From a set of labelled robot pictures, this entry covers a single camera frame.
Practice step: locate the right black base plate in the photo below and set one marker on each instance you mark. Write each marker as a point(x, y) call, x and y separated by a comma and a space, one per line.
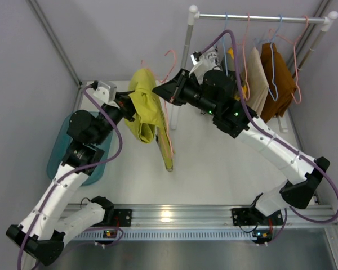
point(252, 217)

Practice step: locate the brown trousers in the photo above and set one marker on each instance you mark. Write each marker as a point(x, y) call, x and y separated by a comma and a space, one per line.
point(284, 81)

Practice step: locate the yellow-green trousers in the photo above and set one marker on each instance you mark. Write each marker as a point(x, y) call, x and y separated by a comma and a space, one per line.
point(150, 122)

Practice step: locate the teal plastic bin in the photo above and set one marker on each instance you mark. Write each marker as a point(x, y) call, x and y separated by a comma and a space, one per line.
point(62, 143)

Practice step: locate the white metal clothes rack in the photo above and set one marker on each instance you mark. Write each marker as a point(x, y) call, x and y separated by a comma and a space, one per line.
point(325, 23)

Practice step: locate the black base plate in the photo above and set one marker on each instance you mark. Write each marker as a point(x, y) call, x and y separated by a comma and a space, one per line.
point(252, 217)
point(121, 218)

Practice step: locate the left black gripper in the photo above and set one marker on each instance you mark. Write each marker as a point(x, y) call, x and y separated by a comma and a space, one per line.
point(128, 104)

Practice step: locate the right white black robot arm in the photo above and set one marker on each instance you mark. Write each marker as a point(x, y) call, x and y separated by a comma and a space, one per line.
point(304, 173)

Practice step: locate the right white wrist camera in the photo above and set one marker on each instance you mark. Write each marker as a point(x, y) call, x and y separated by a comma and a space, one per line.
point(200, 66)

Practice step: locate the black white print trousers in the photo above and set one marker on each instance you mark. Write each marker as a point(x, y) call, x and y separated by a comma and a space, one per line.
point(214, 56)

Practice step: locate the aluminium mounting rail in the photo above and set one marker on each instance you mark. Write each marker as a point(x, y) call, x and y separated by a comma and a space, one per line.
point(161, 217)

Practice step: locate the beige trousers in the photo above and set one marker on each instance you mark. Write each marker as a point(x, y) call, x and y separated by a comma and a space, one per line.
point(256, 82)

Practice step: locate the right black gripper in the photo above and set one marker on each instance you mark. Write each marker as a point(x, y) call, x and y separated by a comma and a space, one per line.
point(179, 90)

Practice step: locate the grey slotted cable duct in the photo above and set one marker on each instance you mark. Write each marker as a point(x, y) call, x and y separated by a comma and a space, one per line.
point(169, 234)

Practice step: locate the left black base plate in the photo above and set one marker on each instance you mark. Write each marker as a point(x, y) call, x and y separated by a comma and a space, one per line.
point(121, 218)

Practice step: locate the camouflage yellow trousers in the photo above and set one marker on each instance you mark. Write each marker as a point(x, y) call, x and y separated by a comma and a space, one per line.
point(231, 69)

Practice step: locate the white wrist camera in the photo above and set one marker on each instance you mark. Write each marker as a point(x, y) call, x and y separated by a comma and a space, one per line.
point(106, 92)
point(200, 66)

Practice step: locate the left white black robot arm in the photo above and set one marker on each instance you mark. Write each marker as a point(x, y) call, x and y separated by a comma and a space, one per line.
point(43, 234)

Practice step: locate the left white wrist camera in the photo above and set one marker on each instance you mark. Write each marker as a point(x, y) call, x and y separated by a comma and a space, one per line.
point(106, 92)

